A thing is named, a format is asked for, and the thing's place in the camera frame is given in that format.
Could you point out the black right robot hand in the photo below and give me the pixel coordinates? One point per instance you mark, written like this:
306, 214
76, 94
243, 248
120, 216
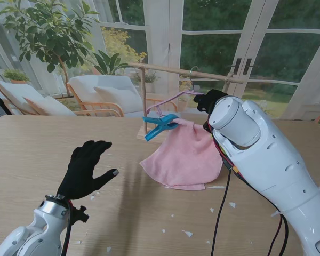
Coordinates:
210, 100

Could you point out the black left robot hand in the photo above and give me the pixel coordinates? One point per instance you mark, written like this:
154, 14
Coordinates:
82, 170

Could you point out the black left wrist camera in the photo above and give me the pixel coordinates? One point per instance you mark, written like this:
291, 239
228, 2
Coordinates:
78, 214

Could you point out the wooden drying rack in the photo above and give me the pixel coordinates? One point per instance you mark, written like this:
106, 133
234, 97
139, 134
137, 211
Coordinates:
162, 68

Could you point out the pink clothes hanger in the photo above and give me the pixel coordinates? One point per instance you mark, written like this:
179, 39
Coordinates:
165, 102

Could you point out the printed garden room backdrop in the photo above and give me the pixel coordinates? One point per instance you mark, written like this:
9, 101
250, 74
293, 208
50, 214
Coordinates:
216, 37

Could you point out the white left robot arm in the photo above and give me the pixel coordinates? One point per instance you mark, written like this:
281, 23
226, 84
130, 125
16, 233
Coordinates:
34, 232

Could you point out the white paper scrap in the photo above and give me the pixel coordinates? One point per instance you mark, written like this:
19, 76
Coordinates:
188, 233
108, 249

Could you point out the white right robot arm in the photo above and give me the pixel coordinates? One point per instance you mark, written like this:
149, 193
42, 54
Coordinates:
269, 165

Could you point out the blue clothes peg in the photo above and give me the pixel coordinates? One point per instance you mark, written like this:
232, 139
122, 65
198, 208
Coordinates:
162, 124

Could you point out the pink square towel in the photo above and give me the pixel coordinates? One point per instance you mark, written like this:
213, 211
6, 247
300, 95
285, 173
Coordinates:
186, 157

